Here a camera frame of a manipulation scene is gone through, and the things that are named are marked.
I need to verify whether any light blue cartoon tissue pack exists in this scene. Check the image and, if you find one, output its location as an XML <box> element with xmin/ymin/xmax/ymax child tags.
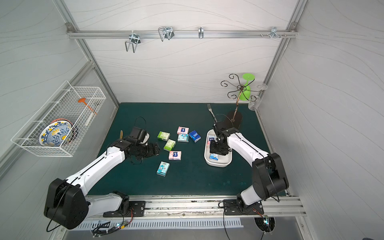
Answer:
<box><xmin>209</xmin><ymin>154</ymin><xmax>219</xmax><ymax>161</ymax></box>

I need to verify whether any metal bracket hook right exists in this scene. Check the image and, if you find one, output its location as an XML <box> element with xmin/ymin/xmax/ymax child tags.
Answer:
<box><xmin>260</xmin><ymin>27</ymin><xmax>287</xmax><ymax>39</ymax></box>

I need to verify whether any blue yellow patterned plate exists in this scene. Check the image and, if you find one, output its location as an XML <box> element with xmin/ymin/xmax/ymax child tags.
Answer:
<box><xmin>39</xmin><ymin>119</ymin><xmax>73</xmax><ymax>147</ymax></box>

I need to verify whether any round black fan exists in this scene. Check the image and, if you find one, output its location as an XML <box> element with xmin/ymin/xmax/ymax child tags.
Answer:
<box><xmin>254</xmin><ymin>216</ymin><xmax>276</xmax><ymax>233</ymax></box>

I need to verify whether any green tissue pack middle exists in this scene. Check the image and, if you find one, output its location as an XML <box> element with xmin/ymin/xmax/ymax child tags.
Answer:
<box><xmin>164</xmin><ymin>139</ymin><xmax>176</xmax><ymax>152</ymax></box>

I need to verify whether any green tissue pack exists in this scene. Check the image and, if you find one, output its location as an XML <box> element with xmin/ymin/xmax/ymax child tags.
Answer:
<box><xmin>157</xmin><ymin>131</ymin><xmax>170</xmax><ymax>141</ymax></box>
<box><xmin>164</xmin><ymin>139</ymin><xmax>176</xmax><ymax>152</ymax></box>

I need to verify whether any orange handled utensil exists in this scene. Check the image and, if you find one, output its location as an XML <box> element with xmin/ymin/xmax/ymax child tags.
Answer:
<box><xmin>78</xmin><ymin>98</ymin><xmax>97</xmax><ymax>115</ymax></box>

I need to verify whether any aluminium crossbar rail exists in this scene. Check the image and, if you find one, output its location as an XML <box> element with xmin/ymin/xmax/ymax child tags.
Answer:
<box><xmin>67</xmin><ymin>29</ymin><xmax>299</xmax><ymax>40</ymax></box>

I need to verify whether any teal cartoon tissue pack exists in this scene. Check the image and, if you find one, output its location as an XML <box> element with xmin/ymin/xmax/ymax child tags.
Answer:
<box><xmin>178</xmin><ymin>134</ymin><xmax>189</xmax><ymax>143</ymax></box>
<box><xmin>157</xmin><ymin>162</ymin><xmax>170</xmax><ymax>177</ymax></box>

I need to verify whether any metal double hook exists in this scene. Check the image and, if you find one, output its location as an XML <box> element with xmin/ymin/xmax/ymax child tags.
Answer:
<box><xmin>125</xmin><ymin>32</ymin><xmax>141</xmax><ymax>53</ymax></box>
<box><xmin>158</xmin><ymin>27</ymin><xmax>175</xmax><ymax>42</ymax></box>

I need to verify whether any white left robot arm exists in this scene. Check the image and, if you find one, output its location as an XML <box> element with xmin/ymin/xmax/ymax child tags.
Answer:
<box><xmin>44</xmin><ymin>139</ymin><xmax>160</xmax><ymax>230</ymax></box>

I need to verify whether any green plastic goblet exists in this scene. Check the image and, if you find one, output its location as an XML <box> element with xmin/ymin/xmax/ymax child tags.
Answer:
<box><xmin>240</xmin><ymin>73</ymin><xmax>255</xmax><ymax>101</ymax></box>

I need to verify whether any teal cartoon tissue pack upper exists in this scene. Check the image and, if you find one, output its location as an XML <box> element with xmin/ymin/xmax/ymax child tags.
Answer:
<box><xmin>178</xmin><ymin>134</ymin><xmax>189</xmax><ymax>143</ymax></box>

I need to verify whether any small metal hook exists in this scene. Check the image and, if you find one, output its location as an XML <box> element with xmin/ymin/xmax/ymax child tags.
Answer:
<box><xmin>198</xmin><ymin>27</ymin><xmax>204</xmax><ymax>39</ymax></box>

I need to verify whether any white wire basket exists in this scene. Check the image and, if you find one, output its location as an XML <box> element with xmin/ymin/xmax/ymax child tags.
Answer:
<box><xmin>11</xmin><ymin>81</ymin><xmax>106</xmax><ymax>157</ymax></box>

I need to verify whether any metal double hook middle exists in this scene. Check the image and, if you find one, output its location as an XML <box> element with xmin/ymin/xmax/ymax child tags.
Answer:
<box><xmin>158</xmin><ymin>27</ymin><xmax>175</xmax><ymax>42</ymax></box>

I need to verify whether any pink tissue pack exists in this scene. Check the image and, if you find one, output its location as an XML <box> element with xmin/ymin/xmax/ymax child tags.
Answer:
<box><xmin>207</xmin><ymin>135</ymin><xmax>216</xmax><ymax>148</ymax></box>
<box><xmin>169</xmin><ymin>151</ymin><xmax>182</xmax><ymax>161</ymax></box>
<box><xmin>177</xmin><ymin>127</ymin><xmax>189</xmax><ymax>135</ymax></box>

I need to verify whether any green tissue pack far left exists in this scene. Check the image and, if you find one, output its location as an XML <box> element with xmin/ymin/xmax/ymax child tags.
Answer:
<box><xmin>157</xmin><ymin>131</ymin><xmax>170</xmax><ymax>141</ymax></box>

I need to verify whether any dark blue tissue pack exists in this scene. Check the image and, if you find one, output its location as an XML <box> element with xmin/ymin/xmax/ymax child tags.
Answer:
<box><xmin>189</xmin><ymin>131</ymin><xmax>201</xmax><ymax>143</ymax></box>

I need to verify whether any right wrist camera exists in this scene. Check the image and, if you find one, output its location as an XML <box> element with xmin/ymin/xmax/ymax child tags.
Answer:
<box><xmin>213</xmin><ymin>121</ymin><xmax>230</xmax><ymax>136</ymax></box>

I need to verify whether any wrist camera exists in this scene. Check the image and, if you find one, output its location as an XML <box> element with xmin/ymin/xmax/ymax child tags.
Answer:
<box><xmin>213</xmin><ymin>121</ymin><xmax>230</xmax><ymax>136</ymax></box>
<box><xmin>130</xmin><ymin>127</ymin><xmax>147</xmax><ymax>142</ymax></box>

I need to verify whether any white slotted cable duct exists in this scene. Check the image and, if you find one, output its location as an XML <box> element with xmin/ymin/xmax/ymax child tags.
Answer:
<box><xmin>74</xmin><ymin>218</ymin><xmax>244</xmax><ymax>231</ymax></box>

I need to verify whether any clear plastic goblet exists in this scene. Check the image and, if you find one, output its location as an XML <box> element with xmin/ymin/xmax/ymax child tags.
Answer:
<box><xmin>248</xmin><ymin>84</ymin><xmax>268</xmax><ymax>111</ymax></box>

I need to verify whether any silver metal fork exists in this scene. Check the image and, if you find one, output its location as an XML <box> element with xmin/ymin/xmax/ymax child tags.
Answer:
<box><xmin>207</xmin><ymin>104</ymin><xmax>217</xmax><ymax>123</ymax></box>

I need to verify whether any metal double hook left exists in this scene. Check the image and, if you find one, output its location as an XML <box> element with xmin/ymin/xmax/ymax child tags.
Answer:
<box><xmin>125</xmin><ymin>32</ymin><xmax>141</xmax><ymax>53</ymax></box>

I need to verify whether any teal cartoon tissue pack lower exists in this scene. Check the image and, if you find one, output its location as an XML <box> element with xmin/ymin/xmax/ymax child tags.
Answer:
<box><xmin>157</xmin><ymin>162</ymin><xmax>170</xmax><ymax>177</ymax></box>

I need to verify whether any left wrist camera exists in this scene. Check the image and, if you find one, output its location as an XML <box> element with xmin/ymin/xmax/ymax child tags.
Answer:
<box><xmin>130</xmin><ymin>127</ymin><xmax>147</xmax><ymax>142</ymax></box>

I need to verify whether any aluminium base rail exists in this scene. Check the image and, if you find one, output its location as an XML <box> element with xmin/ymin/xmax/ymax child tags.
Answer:
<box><xmin>83</xmin><ymin>194</ymin><xmax>307</xmax><ymax>220</ymax></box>

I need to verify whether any black metal cup tree stand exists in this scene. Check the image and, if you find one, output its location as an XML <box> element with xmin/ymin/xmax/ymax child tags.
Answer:
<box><xmin>221</xmin><ymin>74</ymin><xmax>245</xmax><ymax>129</ymax></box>

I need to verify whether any white plastic storage box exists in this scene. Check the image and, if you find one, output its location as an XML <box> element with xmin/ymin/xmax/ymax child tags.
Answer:
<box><xmin>204</xmin><ymin>129</ymin><xmax>233</xmax><ymax>168</ymax></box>

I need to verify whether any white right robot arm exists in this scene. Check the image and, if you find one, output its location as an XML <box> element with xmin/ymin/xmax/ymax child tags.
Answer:
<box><xmin>210</xmin><ymin>127</ymin><xmax>290</xmax><ymax>206</ymax></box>

